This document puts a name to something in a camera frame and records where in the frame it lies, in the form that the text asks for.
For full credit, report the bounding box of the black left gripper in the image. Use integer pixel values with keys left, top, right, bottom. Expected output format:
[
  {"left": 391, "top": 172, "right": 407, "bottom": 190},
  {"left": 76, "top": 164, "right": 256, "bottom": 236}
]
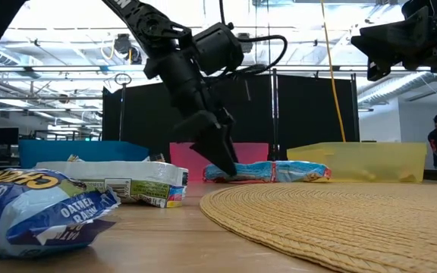
[{"left": 143, "top": 49, "right": 239, "bottom": 177}]

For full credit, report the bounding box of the blue granola bar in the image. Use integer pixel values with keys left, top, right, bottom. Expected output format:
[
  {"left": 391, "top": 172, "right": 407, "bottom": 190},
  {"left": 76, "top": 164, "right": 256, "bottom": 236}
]
[
  {"left": 273, "top": 160, "right": 332, "bottom": 183},
  {"left": 202, "top": 161, "right": 277, "bottom": 184}
]

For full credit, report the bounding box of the white green granola bar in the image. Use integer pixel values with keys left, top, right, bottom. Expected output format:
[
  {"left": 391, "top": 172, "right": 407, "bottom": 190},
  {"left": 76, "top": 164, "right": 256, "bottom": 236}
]
[{"left": 33, "top": 160, "right": 190, "bottom": 209}]

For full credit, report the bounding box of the blue Chewy oatmeal raisin bar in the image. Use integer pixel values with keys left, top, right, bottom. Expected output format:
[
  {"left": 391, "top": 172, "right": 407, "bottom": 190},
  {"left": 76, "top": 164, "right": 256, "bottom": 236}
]
[{"left": 0, "top": 168, "right": 121, "bottom": 260}]

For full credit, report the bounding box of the pink plastic bin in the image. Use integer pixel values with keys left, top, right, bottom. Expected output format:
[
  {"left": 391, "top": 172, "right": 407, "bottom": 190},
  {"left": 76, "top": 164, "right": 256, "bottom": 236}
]
[{"left": 168, "top": 142, "right": 270, "bottom": 182}]

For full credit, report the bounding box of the black partition panel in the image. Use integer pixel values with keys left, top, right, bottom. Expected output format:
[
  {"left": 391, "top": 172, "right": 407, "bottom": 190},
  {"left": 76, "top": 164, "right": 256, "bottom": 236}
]
[{"left": 102, "top": 73, "right": 360, "bottom": 171}]

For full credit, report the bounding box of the black ceiling lamp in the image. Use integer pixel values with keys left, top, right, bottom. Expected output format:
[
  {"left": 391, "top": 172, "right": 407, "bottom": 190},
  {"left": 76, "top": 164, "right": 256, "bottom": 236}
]
[
  {"left": 112, "top": 33, "right": 143, "bottom": 66},
  {"left": 234, "top": 33, "right": 255, "bottom": 55}
]

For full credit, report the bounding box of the yellow plastic bin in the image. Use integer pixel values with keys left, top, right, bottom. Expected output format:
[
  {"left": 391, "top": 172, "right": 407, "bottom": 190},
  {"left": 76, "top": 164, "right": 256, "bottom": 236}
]
[{"left": 286, "top": 141, "right": 428, "bottom": 184}]

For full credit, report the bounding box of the blue plastic bin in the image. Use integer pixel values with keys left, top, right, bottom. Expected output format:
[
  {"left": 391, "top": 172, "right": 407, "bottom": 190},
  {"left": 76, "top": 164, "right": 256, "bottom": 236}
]
[{"left": 17, "top": 140, "right": 150, "bottom": 170}]

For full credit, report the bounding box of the round woven straw placemat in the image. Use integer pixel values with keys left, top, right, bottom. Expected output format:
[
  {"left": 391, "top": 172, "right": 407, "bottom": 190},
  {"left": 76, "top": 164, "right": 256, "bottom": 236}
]
[{"left": 199, "top": 181, "right": 437, "bottom": 273}]

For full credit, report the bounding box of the dark computer monitor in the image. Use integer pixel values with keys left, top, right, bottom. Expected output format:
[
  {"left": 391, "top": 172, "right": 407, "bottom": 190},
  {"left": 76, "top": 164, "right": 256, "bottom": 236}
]
[{"left": 0, "top": 127, "right": 20, "bottom": 146}]

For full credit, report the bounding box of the yellow hanging cable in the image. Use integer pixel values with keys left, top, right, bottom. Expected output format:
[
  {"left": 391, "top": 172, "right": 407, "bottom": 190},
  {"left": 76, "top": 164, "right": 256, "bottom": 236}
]
[{"left": 319, "top": 0, "right": 347, "bottom": 143}]

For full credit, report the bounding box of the ring topped metal stand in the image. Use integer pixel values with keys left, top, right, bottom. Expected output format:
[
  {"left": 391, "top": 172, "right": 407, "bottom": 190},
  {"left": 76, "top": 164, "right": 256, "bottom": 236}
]
[{"left": 113, "top": 72, "right": 133, "bottom": 143}]

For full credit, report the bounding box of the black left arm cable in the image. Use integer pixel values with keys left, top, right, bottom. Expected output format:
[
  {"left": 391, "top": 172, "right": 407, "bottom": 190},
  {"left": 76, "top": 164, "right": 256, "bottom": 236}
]
[{"left": 218, "top": 0, "right": 289, "bottom": 77}]

